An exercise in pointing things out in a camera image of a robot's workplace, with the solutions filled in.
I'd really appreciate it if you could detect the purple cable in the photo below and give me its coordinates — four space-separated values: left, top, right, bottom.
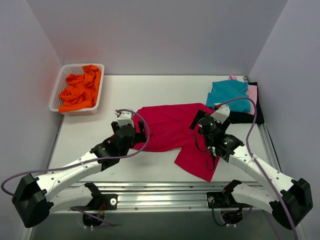
1 108 151 196
214 96 300 240

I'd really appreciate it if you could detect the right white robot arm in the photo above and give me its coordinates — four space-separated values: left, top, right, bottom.
189 108 313 230

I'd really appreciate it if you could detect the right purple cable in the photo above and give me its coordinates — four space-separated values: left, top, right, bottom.
214 96 300 240

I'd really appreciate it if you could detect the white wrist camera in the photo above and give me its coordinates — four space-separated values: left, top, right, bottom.
210 104 230 124
114 111 135 128

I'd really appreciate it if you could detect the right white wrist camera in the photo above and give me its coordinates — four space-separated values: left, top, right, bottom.
210 104 230 124

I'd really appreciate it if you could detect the folded teal t-shirt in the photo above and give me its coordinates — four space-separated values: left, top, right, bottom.
205 80 251 113

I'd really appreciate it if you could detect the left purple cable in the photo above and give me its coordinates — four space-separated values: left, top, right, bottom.
1 108 151 196

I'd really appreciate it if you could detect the folded pink t-shirt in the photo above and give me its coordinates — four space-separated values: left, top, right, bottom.
227 75 258 116

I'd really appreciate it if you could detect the white plastic basket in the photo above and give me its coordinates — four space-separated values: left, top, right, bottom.
49 63 105 116

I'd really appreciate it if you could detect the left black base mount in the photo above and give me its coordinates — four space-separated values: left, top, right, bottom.
72 182 118 211

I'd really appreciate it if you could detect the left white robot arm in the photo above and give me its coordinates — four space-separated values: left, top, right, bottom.
12 121 150 228

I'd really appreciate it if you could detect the folded black t-shirt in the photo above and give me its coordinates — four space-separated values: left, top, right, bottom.
229 82 265 125

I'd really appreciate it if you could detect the crimson red t-shirt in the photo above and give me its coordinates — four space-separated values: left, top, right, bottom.
133 103 219 182

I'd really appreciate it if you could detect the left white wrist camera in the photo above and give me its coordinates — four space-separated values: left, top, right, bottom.
114 111 135 128

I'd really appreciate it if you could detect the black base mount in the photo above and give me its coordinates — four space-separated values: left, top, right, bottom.
206 180 250 209
72 182 118 211

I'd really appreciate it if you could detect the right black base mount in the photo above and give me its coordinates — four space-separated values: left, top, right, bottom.
206 180 250 209

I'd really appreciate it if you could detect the aluminium rail frame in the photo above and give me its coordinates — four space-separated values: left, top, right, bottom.
19 123 308 240

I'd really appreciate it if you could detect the crumpled orange t-shirt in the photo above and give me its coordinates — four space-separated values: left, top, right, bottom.
58 64 102 113

